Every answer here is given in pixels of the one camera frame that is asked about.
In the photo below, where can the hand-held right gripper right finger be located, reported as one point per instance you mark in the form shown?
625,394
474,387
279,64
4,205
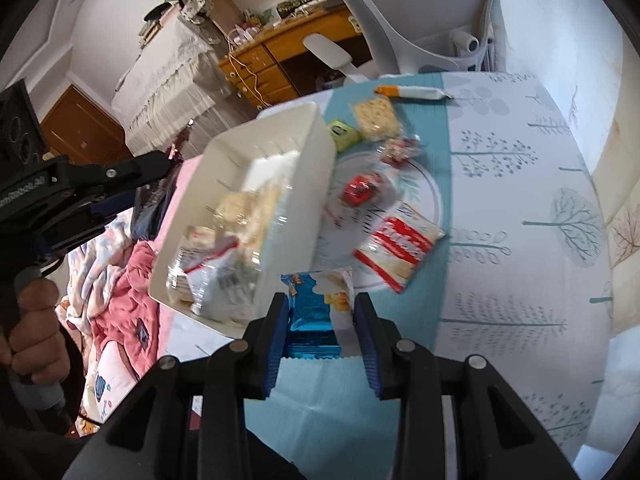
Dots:
367,347

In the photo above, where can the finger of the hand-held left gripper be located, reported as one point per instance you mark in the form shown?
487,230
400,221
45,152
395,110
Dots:
125,170
102,208

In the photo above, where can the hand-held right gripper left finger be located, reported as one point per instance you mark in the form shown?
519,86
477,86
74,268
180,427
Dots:
277,347

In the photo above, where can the blue foil cracker packet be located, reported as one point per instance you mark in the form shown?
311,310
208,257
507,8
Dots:
312,310

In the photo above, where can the dark red snack packet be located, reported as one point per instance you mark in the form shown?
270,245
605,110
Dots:
179,142

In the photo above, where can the clear pale biscuit packet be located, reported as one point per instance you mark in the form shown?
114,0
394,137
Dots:
220,290

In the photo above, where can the white label cracker packet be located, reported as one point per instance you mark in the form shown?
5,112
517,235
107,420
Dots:
200,244

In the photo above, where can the lumpy puffed rice snack packet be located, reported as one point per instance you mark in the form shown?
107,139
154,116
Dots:
252,207

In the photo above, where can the white plastic storage box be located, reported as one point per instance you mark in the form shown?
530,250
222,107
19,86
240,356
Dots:
310,160

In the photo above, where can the person's left hand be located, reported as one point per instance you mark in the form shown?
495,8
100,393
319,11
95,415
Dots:
37,330

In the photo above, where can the pale floral quilt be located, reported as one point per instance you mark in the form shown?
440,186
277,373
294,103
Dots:
95,255

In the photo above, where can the pink plush blanket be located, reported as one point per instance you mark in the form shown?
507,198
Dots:
165,195

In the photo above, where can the dark blue folded cloth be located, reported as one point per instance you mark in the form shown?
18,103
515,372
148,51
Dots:
150,212

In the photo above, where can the brown wooden door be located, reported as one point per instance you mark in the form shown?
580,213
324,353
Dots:
82,125

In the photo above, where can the dark pink crumpled garment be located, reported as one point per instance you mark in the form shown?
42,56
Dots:
125,285

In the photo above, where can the white lace cover cloth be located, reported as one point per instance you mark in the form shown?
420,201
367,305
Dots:
165,80

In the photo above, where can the red white striped snack packet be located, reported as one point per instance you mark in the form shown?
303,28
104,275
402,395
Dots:
400,247

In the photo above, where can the stack of books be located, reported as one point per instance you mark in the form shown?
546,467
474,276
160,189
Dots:
150,32

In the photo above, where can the shiny red snack packet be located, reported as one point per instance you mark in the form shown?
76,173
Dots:
362,188

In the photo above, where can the black round hat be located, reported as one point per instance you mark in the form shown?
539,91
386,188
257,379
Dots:
160,12

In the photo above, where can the white blue printed fabric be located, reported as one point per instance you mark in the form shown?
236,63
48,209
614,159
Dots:
111,385

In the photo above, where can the printed fabric bag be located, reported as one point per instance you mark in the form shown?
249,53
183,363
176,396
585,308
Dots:
197,8

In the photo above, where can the white power strip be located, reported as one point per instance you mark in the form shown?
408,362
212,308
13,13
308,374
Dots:
241,36

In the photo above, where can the teal striped tree print tablecloth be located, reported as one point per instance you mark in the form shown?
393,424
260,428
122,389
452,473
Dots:
510,240

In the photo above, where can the wooden desk with drawers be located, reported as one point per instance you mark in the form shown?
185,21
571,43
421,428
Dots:
280,55

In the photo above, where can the clear packet of red candies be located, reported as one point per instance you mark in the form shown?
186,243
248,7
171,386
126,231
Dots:
400,150

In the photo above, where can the small green snack packet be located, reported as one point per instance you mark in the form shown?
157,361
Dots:
344,135

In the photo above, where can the square puffed rice cracker packet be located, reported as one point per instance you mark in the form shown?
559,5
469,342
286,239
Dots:
376,117

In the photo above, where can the dark printed card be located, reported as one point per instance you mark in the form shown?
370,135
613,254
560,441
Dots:
300,1

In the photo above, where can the white tube with orange cap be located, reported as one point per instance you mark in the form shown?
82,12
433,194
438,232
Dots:
415,93

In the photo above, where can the grey white office chair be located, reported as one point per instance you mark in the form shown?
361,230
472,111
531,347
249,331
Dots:
400,15

